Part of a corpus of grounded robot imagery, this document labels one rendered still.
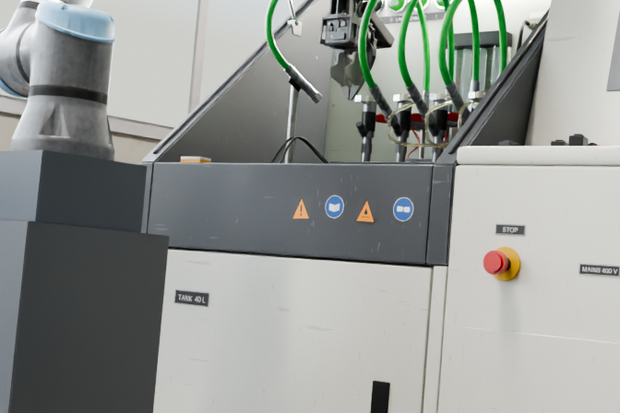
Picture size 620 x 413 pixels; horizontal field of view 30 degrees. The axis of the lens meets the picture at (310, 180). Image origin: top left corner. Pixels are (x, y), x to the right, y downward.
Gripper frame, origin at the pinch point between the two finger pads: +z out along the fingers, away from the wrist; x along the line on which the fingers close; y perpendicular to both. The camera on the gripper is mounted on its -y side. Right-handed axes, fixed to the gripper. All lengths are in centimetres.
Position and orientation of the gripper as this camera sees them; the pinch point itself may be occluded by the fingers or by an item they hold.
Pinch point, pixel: (351, 94)
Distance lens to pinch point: 224.5
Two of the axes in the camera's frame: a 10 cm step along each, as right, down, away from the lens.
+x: 8.0, 0.1, -6.1
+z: -0.8, 9.9, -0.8
